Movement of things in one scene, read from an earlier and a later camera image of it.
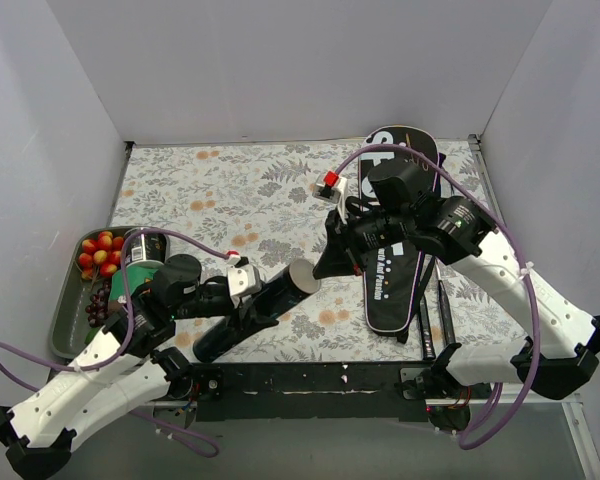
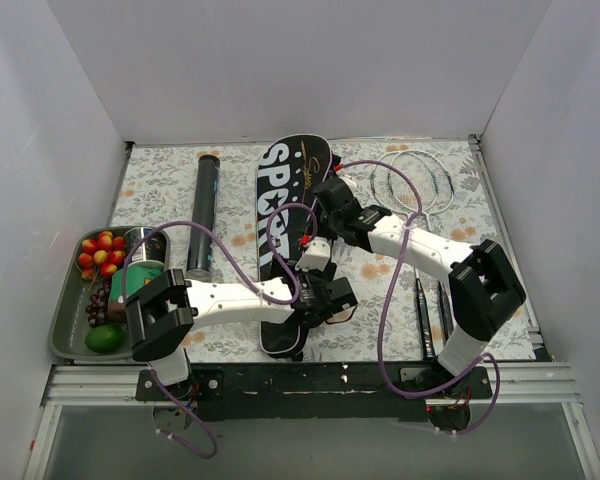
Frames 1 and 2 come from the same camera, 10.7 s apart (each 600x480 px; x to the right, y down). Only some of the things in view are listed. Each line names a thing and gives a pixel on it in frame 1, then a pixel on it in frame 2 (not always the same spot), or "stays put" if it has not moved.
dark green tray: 71,320 stays put
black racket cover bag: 392,275 → 290,170
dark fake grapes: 97,309 stays put
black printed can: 147,246 stays put
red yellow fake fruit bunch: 100,256 stays put
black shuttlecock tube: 271,299 → 200,253
